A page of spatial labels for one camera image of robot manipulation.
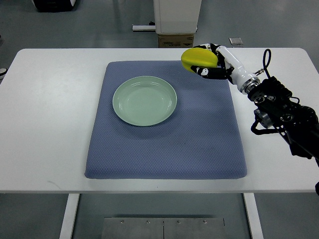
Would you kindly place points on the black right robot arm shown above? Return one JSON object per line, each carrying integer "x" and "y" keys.
{"x": 278, "y": 111}

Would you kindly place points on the grey metal floor plate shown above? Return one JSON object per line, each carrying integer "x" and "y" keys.
{"x": 163, "y": 228}

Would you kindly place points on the right white table leg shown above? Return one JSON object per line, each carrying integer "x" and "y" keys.
{"x": 253, "y": 216}

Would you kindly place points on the light green plate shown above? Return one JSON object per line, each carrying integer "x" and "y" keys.
{"x": 144, "y": 101}

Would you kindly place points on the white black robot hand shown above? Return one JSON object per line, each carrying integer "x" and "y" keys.
{"x": 229, "y": 67}

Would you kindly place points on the brown cardboard box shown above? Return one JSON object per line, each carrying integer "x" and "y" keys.
{"x": 175, "y": 40}

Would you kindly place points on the white table leg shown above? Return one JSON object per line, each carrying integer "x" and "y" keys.
{"x": 253, "y": 216}
{"x": 69, "y": 216}

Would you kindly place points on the blue quilted mat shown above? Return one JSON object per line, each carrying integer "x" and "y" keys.
{"x": 200, "y": 140}

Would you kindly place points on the small grey metal plate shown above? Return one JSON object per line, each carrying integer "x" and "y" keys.
{"x": 236, "y": 41}

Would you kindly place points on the yellow starfruit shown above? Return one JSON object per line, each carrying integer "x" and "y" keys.
{"x": 198, "y": 57}

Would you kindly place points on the white metal bar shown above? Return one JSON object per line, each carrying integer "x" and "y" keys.
{"x": 143, "y": 28}

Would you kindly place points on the black white robot base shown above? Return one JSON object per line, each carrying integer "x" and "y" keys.
{"x": 54, "y": 5}

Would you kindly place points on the left white table leg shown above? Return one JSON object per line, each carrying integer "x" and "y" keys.
{"x": 69, "y": 216}

